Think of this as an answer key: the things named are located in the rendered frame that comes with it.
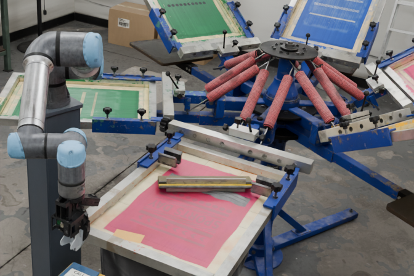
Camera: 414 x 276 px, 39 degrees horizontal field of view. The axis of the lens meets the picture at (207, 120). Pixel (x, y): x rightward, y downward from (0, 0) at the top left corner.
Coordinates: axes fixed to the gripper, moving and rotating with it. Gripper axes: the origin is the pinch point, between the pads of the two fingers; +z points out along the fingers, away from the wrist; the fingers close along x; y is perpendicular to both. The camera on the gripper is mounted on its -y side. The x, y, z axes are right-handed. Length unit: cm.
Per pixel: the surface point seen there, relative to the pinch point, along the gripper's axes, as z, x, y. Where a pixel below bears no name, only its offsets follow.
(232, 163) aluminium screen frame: 11, 12, -92
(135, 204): 13.1, -7.0, -44.7
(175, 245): 13.0, 17.7, -31.2
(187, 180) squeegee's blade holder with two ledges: 8, 5, -64
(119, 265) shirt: 27.5, -2.1, -26.9
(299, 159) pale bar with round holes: 5, 39, -101
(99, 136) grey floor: 110, -158, -232
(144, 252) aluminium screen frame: 9.4, 13.1, -18.3
